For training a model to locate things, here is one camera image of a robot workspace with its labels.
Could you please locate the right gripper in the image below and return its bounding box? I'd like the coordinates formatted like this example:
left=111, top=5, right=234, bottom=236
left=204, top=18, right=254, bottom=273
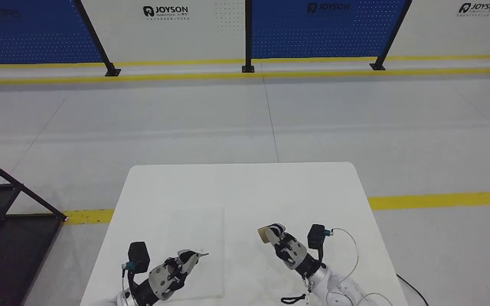
left=263, top=223, right=325, bottom=281

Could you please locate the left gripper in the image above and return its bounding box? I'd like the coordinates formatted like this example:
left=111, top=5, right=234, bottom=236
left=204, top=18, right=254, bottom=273
left=129, top=249, right=201, bottom=306

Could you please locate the black metal rack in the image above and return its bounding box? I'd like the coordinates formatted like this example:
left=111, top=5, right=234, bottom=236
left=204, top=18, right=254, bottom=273
left=0, top=168, right=69, bottom=306

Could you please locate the blue perforated partition panel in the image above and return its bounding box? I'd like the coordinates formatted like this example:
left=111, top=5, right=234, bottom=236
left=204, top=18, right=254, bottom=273
left=0, top=0, right=103, bottom=65
left=250, top=0, right=407, bottom=60

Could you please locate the white partition panel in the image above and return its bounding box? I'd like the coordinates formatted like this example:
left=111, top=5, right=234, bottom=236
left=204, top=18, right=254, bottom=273
left=80, top=0, right=247, bottom=64
left=389, top=0, right=490, bottom=58

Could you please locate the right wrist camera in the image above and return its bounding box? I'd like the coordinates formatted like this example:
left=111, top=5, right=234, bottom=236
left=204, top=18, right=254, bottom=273
left=306, top=223, right=335, bottom=265

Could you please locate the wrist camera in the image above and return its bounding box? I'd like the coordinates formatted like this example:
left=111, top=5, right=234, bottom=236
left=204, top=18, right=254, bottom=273
left=121, top=241, right=152, bottom=296
left=306, top=223, right=335, bottom=265

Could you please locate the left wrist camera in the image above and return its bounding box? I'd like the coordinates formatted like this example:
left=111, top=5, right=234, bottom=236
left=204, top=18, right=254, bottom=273
left=121, top=241, right=152, bottom=296

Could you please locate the black cord loop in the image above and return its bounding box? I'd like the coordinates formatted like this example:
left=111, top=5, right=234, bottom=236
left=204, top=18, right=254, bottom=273
left=279, top=293, right=308, bottom=305

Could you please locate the black cable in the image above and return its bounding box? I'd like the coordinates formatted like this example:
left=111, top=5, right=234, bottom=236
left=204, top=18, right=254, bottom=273
left=395, top=272, right=430, bottom=306

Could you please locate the black partition post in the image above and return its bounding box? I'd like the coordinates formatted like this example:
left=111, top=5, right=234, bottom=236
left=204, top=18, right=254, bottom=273
left=241, top=0, right=256, bottom=73
left=73, top=0, right=122, bottom=77
left=368, top=0, right=413, bottom=72

